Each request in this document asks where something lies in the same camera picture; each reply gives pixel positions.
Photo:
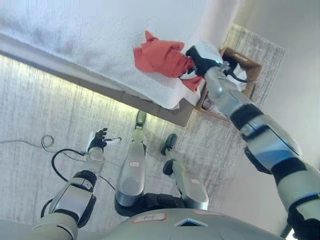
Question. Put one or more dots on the white bed mattress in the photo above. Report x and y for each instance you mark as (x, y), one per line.
(220, 17)

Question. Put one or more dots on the white crumpled clothes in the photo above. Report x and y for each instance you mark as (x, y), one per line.
(241, 72)

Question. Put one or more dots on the large bed with white bedding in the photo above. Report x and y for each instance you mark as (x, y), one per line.
(175, 113)

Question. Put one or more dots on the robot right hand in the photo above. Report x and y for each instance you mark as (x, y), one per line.
(202, 61)

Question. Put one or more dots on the silver robot torso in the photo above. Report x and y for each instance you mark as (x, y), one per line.
(162, 230)

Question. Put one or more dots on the robot legs and torso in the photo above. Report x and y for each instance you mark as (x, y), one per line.
(37, 112)

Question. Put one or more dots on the robot leg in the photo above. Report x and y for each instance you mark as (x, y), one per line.
(187, 180)
(131, 170)

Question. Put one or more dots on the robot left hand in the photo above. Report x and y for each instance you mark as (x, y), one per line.
(96, 142)

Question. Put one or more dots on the red garment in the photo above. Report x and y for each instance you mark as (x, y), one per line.
(160, 57)

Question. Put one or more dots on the robot left leg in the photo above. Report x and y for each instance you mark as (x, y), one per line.
(131, 170)

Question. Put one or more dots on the white textured bed blanket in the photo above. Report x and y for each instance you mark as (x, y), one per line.
(87, 37)

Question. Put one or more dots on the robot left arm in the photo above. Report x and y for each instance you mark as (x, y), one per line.
(72, 195)

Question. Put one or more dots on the robot right leg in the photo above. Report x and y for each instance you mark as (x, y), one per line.
(187, 180)

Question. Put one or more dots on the cardboard box with clothes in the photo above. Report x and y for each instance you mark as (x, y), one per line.
(252, 67)

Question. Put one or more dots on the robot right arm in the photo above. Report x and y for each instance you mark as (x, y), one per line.
(262, 140)

